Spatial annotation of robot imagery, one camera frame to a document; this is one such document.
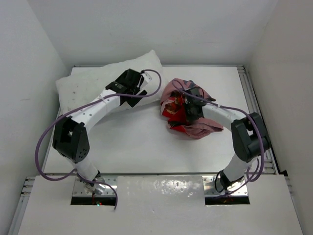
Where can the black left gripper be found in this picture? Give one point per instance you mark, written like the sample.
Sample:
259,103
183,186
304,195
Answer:
132,100

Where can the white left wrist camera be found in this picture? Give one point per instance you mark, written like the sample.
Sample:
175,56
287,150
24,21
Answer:
146,78

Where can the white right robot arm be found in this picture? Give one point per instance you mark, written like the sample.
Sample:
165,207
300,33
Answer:
249,137

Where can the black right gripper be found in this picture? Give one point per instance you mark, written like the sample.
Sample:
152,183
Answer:
187,107

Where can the red pink patterned pillowcase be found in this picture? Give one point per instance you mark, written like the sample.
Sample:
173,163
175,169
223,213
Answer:
172,107

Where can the white pillow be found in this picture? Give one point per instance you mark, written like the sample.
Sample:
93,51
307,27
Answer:
82,88

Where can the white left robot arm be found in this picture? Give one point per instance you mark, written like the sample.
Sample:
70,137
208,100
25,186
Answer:
71,133

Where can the white front cover board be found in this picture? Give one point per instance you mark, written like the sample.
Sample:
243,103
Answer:
161,206

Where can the aluminium frame rail left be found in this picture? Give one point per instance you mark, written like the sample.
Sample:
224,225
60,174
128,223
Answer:
21,206

